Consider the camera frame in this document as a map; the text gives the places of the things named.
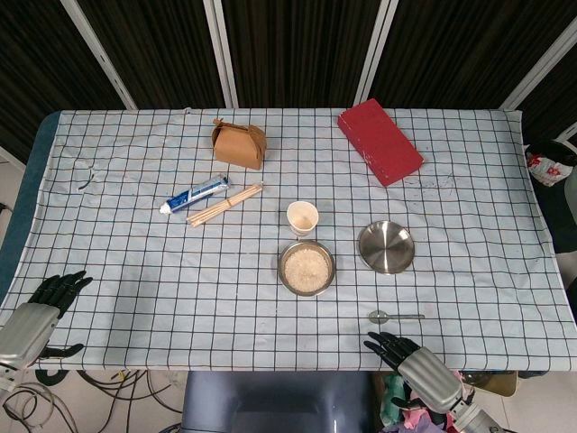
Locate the grey-blue robot torso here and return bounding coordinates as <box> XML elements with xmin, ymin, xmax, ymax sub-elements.
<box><xmin>181</xmin><ymin>370</ymin><xmax>375</xmax><ymax>433</ymax></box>

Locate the blue white toothpaste tube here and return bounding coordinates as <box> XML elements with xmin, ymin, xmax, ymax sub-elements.
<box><xmin>160</xmin><ymin>174</ymin><xmax>234</xmax><ymax>216</ymax></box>

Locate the white paper cup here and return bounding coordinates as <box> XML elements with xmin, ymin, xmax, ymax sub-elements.
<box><xmin>286</xmin><ymin>200</ymin><xmax>319</xmax><ymax>239</ymax></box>

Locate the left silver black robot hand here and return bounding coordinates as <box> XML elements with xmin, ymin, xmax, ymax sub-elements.
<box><xmin>0</xmin><ymin>270</ymin><xmax>94</xmax><ymax>367</ymax></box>

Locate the shallow metal plate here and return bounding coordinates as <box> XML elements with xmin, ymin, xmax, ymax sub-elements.
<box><xmin>357</xmin><ymin>220</ymin><xmax>416</xmax><ymax>275</ymax></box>

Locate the light blue checked tablecloth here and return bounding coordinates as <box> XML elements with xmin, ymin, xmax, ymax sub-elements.
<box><xmin>0</xmin><ymin>107</ymin><xmax>577</xmax><ymax>373</ymax></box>

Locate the white partition frame post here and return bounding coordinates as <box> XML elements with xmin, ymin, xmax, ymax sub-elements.
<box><xmin>353</xmin><ymin>0</ymin><xmax>400</xmax><ymax>109</ymax></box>
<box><xmin>499</xmin><ymin>20</ymin><xmax>577</xmax><ymax>110</ymax></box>
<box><xmin>60</xmin><ymin>0</ymin><xmax>138</xmax><ymax>110</ymax></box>
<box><xmin>202</xmin><ymin>0</ymin><xmax>239</xmax><ymax>109</ymax></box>

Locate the small metal spoon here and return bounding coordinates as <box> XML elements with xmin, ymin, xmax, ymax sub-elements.
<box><xmin>368</xmin><ymin>309</ymin><xmax>426</xmax><ymax>325</ymax></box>

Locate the pile of coloured cloths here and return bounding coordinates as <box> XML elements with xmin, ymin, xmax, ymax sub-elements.
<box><xmin>378</xmin><ymin>372</ymin><xmax>456</xmax><ymax>433</ymax></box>

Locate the black floor cable tangle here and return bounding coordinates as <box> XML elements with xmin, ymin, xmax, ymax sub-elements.
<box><xmin>0</xmin><ymin>369</ymin><xmax>186</xmax><ymax>433</ymax></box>

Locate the metal bowl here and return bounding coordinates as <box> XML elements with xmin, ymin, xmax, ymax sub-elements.
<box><xmin>277</xmin><ymin>240</ymin><xmax>337</xmax><ymax>298</ymax></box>

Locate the wrapped wooden stick bundle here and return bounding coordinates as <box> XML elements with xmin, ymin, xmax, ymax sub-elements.
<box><xmin>186</xmin><ymin>180</ymin><xmax>265</xmax><ymax>228</ymax></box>

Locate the white raw rice heap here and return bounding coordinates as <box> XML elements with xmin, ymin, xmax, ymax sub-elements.
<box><xmin>282</xmin><ymin>247</ymin><xmax>330</xmax><ymax>292</ymax></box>

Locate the brown paper gable box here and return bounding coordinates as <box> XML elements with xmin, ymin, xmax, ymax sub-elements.
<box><xmin>211</xmin><ymin>117</ymin><xmax>268</xmax><ymax>171</ymax></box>

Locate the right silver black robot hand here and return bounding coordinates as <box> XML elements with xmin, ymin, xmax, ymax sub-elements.
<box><xmin>362</xmin><ymin>331</ymin><xmax>466</xmax><ymax>415</ymax></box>

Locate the flat red box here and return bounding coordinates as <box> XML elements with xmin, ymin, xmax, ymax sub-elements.
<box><xmin>337</xmin><ymin>99</ymin><xmax>426</xmax><ymax>188</ymax></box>

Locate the brown cardboard piece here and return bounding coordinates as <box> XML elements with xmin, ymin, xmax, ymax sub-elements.
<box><xmin>463</xmin><ymin>372</ymin><xmax>517</xmax><ymax>398</ymax></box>

